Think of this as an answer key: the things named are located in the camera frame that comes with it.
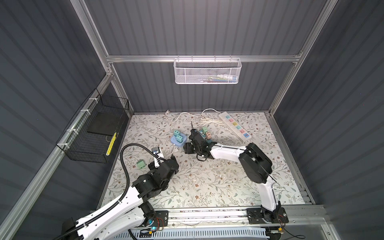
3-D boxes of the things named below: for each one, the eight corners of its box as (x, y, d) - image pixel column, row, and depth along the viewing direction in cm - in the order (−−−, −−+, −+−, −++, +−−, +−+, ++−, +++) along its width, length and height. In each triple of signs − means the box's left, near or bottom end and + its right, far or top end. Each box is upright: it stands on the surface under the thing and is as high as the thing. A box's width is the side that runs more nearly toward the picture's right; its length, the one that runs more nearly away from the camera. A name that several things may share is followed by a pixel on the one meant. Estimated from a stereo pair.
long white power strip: (243, 142, 104) (244, 140, 102) (218, 116, 121) (218, 114, 119) (251, 137, 107) (252, 135, 105) (225, 112, 123) (226, 110, 121)
